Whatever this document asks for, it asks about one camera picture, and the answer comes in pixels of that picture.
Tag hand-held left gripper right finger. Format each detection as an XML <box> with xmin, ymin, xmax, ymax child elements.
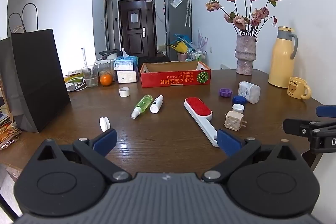
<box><xmin>201</xmin><ymin>129</ymin><xmax>302</xmax><ymax>184</ymax></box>

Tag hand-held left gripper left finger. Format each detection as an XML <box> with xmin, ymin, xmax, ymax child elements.
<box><xmin>35</xmin><ymin>128</ymin><xmax>133</xmax><ymax>184</ymax></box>

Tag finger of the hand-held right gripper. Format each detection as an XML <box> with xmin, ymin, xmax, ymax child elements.
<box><xmin>316</xmin><ymin>105</ymin><xmax>336</xmax><ymax>117</ymax></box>
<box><xmin>283</xmin><ymin>118</ymin><xmax>336</xmax><ymax>137</ymax></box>

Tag red and white lint brush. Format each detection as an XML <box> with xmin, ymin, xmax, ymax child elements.
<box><xmin>184</xmin><ymin>97</ymin><xmax>219</xmax><ymax>147</ymax></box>

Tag green spray bottle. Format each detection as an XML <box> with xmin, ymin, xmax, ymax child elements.
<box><xmin>130</xmin><ymin>94</ymin><xmax>153</xmax><ymax>119</ymax></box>

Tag white spray bottle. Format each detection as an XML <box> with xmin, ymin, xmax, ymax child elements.
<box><xmin>150</xmin><ymin>95</ymin><xmax>164</xmax><ymax>113</ymax></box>

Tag red cardboard box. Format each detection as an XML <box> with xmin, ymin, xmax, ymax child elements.
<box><xmin>139</xmin><ymin>61</ymin><xmax>212</xmax><ymax>88</ymax></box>

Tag white ribbed bottle cap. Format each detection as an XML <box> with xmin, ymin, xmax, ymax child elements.
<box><xmin>99</xmin><ymin>117</ymin><xmax>111</xmax><ymax>132</ymax></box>

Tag beige cube plug adapter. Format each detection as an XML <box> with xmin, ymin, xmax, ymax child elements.
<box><xmin>224</xmin><ymin>111</ymin><xmax>248</xmax><ymax>132</ymax></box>

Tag yellow bear mug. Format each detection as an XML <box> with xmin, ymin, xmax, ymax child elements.
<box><xmin>287</xmin><ymin>77</ymin><xmax>312</xmax><ymax>100</ymax></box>

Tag white pill bottle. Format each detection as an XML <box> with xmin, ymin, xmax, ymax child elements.
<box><xmin>238</xmin><ymin>81</ymin><xmax>261</xmax><ymax>104</ymax></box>

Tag orange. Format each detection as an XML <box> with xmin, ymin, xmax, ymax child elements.
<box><xmin>100</xmin><ymin>74</ymin><xmax>113</xmax><ymax>86</ymax></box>

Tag clear drinking glass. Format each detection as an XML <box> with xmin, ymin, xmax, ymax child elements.
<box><xmin>82</xmin><ymin>66</ymin><xmax>99</xmax><ymax>87</ymax></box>

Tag yellow thermos jug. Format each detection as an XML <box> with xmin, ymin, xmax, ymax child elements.
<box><xmin>268</xmin><ymin>26</ymin><xmax>298</xmax><ymax>88</ymax></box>

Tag purple tissue pack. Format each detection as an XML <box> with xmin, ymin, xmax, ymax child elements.
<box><xmin>117</xmin><ymin>70</ymin><xmax>139</xmax><ymax>83</ymax></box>

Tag clear plastic storage container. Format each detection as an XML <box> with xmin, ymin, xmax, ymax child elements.
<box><xmin>96</xmin><ymin>59</ymin><xmax>116</xmax><ymax>82</ymax></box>

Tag blue tissue pack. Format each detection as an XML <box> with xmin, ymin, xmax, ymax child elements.
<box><xmin>114</xmin><ymin>48</ymin><xmax>139</xmax><ymax>72</ymax></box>

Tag pink ceramic vase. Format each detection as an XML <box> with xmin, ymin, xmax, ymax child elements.
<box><xmin>235</xmin><ymin>34</ymin><xmax>259</xmax><ymax>75</ymax></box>

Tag black hair dryer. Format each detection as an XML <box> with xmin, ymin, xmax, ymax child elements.
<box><xmin>99</xmin><ymin>49</ymin><xmax>118</xmax><ymax>59</ymax></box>

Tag black folding chair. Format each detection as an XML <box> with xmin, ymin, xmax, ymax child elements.
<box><xmin>138</xmin><ymin>56</ymin><xmax>171</xmax><ymax>69</ymax></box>

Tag black paper bag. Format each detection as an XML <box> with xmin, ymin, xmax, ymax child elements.
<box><xmin>8</xmin><ymin>3</ymin><xmax>71</xmax><ymax>133</ymax></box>

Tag printed snack packet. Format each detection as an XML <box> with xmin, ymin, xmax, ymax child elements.
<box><xmin>0</xmin><ymin>122</ymin><xmax>21</xmax><ymax>149</ymax></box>

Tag purple clothes hangers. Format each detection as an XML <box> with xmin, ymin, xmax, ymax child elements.
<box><xmin>197</xmin><ymin>28</ymin><xmax>208</xmax><ymax>52</ymax></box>

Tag dark brown door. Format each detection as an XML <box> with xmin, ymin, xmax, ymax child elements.
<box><xmin>118</xmin><ymin>0</ymin><xmax>157</xmax><ymax>58</ymax></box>

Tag yellow plastic hangers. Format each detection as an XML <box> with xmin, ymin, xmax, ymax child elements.
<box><xmin>169</xmin><ymin>42</ymin><xmax>188</xmax><ymax>54</ymax></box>

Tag blue clothes hangers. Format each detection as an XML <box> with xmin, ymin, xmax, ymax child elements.
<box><xmin>169</xmin><ymin>34</ymin><xmax>194</xmax><ymax>49</ymax></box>

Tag dried pink roses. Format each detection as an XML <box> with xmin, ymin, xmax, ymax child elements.
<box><xmin>205</xmin><ymin>0</ymin><xmax>283</xmax><ymax>37</ymax></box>

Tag grey refrigerator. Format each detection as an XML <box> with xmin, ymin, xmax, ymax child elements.
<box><xmin>164</xmin><ymin>0</ymin><xmax>193</xmax><ymax>62</ymax></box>

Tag folded clear umbrella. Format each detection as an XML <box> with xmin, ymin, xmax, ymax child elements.
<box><xmin>185</xmin><ymin>0</ymin><xmax>192</xmax><ymax>27</ymax></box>

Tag white charger with cable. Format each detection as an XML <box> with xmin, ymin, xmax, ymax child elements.
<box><xmin>64</xmin><ymin>77</ymin><xmax>88</xmax><ymax>92</ymax></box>

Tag wire storage rack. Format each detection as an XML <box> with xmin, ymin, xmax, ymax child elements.
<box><xmin>188</xmin><ymin>50</ymin><xmax>208</xmax><ymax>63</ymax></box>

